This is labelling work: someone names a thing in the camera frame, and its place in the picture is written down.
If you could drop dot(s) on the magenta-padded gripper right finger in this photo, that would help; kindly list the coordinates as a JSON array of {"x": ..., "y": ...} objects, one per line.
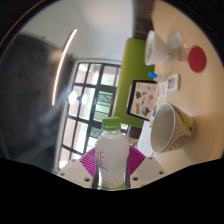
[{"x": 148, "y": 170}]

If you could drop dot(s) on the white tissue packet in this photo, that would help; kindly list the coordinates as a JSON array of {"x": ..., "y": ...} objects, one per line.
[{"x": 174, "y": 40}]

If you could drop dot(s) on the small blue-capped bottle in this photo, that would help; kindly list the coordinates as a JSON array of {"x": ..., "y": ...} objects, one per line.
[{"x": 156, "y": 76}]

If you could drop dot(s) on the long curved linear light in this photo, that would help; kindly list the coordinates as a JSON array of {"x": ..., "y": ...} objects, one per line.
[{"x": 61, "y": 63}]

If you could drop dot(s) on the dark pendant ceiling lamps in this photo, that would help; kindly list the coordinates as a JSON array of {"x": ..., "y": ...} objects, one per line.
[{"x": 72, "y": 97}]

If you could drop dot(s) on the small pink packet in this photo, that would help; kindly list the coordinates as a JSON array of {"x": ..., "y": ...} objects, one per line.
[{"x": 183, "y": 53}]

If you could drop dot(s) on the white bowl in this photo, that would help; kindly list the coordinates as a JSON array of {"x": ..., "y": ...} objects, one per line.
[{"x": 155, "y": 48}]

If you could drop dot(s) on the white patterned mug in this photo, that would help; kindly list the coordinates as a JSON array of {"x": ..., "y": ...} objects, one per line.
[{"x": 170, "y": 128}]

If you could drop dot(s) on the white green-capped drink bottle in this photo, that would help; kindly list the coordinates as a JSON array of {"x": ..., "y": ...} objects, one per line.
[{"x": 111, "y": 153}]

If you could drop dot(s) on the flat round red coaster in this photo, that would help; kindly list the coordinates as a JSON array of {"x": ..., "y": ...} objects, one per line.
[{"x": 197, "y": 59}]

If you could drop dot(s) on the green upholstered bench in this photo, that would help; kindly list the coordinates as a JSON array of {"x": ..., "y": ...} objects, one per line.
[{"x": 128, "y": 73}]

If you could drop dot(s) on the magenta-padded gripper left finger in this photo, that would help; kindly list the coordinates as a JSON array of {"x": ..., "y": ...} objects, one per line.
[{"x": 73, "y": 170}]

